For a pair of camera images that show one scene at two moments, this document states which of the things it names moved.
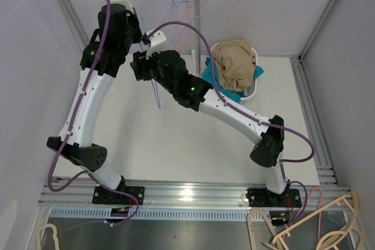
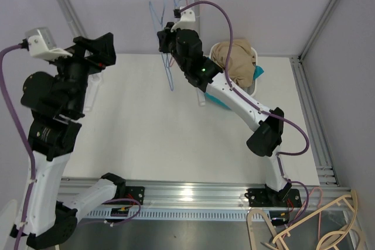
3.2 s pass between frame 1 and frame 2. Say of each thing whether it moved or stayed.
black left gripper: moved
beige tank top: stayed
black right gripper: moved
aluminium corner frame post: stayed
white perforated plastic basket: stayed
